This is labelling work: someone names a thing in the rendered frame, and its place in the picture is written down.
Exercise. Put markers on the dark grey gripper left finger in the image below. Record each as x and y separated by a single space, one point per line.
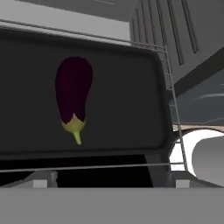
43 178

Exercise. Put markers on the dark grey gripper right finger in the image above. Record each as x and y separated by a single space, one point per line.
180 179

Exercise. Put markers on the purple eggplant with green stem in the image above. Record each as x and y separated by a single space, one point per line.
73 87

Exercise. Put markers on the white round object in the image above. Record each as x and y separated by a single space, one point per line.
204 154

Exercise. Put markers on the black baking tray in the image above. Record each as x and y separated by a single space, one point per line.
125 102

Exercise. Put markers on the grey slatted cupboard front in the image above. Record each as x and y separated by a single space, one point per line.
175 26

